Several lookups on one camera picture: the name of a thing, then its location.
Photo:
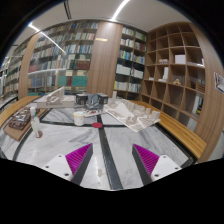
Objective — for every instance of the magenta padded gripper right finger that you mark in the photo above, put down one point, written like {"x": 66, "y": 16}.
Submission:
{"x": 151, "y": 166}

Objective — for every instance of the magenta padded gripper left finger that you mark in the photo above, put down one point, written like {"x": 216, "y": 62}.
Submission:
{"x": 72, "y": 166}

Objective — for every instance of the clear plastic water bottle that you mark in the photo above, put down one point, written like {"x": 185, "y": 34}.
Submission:
{"x": 35, "y": 123}

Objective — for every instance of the red round marker disc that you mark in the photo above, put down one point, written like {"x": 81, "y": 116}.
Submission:
{"x": 97, "y": 125}

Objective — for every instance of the white paper cup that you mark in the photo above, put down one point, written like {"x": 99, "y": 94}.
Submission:
{"x": 79, "y": 117}

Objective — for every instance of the white architectural model right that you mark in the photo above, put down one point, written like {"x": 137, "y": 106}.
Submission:
{"x": 135, "y": 117}

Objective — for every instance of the white architectural model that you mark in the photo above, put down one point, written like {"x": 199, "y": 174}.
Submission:
{"x": 55, "y": 99}
{"x": 135, "y": 117}

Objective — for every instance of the wooden bench right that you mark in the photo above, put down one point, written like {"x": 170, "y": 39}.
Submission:
{"x": 187, "y": 137}

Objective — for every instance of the wooden bench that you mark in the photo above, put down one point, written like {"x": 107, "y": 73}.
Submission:
{"x": 187, "y": 137}
{"x": 12, "y": 109}

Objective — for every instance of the dark grey building model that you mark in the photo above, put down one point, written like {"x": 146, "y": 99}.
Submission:
{"x": 92, "y": 101}

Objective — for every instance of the white architectural model left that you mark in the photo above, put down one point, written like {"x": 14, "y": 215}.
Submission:
{"x": 55, "y": 99}

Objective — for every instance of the brown architectural model board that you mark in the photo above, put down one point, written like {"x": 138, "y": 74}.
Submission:
{"x": 19, "y": 124}

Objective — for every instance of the tall wooden bookshelf centre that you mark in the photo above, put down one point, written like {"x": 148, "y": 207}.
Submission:
{"x": 130, "y": 66}

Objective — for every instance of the wooden bench left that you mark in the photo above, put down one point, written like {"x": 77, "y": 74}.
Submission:
{"x": 12, "y": 109}

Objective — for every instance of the wooden cubby shelf unit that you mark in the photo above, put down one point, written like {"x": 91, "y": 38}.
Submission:
{"x": 176, "y": 89}

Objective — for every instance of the curved bookshelf left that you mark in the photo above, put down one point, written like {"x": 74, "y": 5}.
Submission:
{"x": 58, "y": 56}

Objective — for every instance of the white box on shelf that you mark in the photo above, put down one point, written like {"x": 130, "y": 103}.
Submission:
{"x": 180, "y": 59}

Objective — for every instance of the poster on right wall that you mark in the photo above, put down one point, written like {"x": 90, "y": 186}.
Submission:
{"x": 219, "y": 82}

